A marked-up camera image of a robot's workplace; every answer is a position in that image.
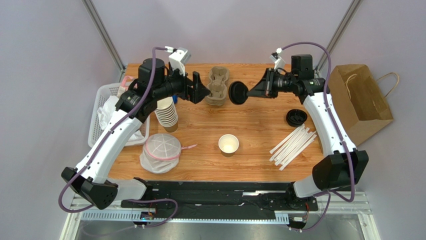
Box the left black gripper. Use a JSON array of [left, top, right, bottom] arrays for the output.
[[153, 63, 211, 104]]

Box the black cup lid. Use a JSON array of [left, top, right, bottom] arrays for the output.
[[228, 81, 249, 105]]

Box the paper coffee cup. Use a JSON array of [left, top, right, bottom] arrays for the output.
[[218, 134, 240, 157]]

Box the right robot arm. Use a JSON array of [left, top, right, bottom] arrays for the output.
[[243, 54, 369, 199]]

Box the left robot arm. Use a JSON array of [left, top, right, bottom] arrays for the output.
[[61, 58, 210, 210]]

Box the cardboard cup carrier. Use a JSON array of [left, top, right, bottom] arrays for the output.
[[205, 66, 230, 106]]

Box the blue folded cloth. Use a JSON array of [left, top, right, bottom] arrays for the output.
[[172, 95, 178, 104]]

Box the stack of paper cups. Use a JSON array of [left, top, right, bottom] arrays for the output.
[[154, 97, 179, 133]]

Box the stack of black lids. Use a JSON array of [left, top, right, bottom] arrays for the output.
[[285, 109, 308, 127]]

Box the bundle of white straws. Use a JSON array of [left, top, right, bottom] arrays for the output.
[[269, 124, 318, 171]]

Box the white mesh food cover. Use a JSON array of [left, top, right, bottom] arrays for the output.
[[139, 133, 197, 174]]

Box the pink cloth bag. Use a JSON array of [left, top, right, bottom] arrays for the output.
[[117, 76, 135, 97]]

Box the white crumpled cloth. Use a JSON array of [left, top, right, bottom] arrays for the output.
[[97, 95, 144, 147]]

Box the brown paper bag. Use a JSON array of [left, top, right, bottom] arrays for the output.
[[328, 64, 394, 147]]

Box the white plastic basket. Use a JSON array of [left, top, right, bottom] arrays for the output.
[[87, 83, 150, 148]]

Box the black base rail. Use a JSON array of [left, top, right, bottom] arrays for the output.
[[120, 180, 319, 220]]

